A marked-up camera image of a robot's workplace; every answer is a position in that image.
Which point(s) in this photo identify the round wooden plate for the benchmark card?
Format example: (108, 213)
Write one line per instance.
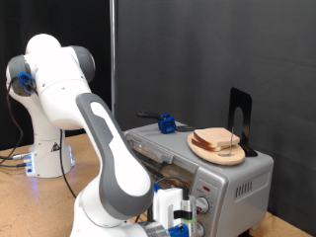
(223, 158)

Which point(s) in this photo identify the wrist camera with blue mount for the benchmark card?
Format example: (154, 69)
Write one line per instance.
(187, 217)

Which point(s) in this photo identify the vertical metal pole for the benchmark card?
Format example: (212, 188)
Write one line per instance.
(113, 65)

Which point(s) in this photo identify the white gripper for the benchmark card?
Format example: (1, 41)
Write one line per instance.
(166, 207)

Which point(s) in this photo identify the silver oven knob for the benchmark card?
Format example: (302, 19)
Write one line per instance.
(202, 205)
(200, 229)

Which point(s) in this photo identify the black metal bookend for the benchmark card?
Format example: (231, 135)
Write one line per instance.
(247, 108)

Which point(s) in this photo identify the silver toaster oven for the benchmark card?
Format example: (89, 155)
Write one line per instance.
(237, 174)

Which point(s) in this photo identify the brown-crusted bread slice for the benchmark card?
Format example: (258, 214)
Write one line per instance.
(215, 136)
(204, 146)

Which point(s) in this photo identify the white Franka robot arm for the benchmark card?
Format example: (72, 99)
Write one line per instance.
(82, 131)

